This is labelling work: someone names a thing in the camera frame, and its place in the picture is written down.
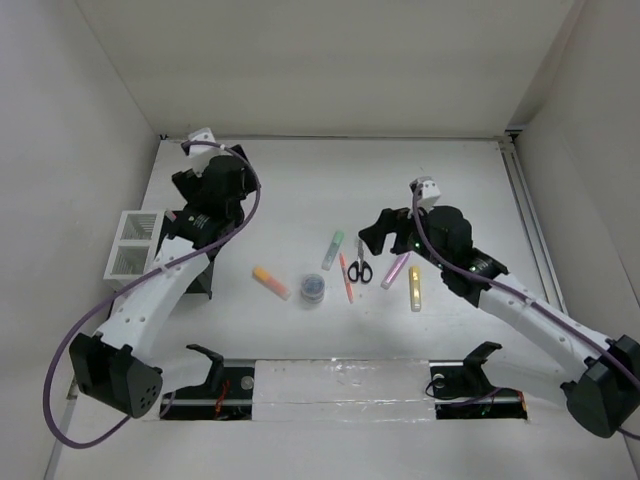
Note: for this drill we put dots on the green highlighter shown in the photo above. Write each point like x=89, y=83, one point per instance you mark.
x=333, y=250

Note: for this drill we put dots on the white desk organizer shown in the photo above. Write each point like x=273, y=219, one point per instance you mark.
x=134, y=247

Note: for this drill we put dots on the yellow highlighter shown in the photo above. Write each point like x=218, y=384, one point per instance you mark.
x=415, y=289

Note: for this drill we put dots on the black desk organizer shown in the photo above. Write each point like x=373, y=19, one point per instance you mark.
x=202, y=284

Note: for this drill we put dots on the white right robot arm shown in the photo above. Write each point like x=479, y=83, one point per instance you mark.
x=599, y=376

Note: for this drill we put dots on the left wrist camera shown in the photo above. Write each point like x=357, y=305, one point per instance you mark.
x=200, y=147

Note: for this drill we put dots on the jar of rubber bands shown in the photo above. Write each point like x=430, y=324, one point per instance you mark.
x=311, y=291

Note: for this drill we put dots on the black handled scissors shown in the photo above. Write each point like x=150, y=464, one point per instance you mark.
x=359, y=270

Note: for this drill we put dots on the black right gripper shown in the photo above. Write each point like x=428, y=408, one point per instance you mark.
x=390, y=221

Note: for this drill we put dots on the orange marker pen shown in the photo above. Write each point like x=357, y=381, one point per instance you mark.
x=347, y=281

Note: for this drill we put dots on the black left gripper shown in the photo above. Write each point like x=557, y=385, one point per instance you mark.
x=190, y=183

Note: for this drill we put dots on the black left rest bracket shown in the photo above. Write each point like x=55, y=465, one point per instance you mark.
x=225, y=395

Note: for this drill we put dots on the purple highlighter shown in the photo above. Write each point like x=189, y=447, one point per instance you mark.
x=394, y=271

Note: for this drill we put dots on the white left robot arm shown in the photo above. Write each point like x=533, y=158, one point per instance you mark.
x=115, y=365

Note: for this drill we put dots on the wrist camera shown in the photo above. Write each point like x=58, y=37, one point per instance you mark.
x=427, y=191
x=200, y=147

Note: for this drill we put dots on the orange highlighter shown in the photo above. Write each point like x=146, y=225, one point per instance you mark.
x=271, y=283

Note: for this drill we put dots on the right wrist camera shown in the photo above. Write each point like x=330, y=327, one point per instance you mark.
x=427, y=191

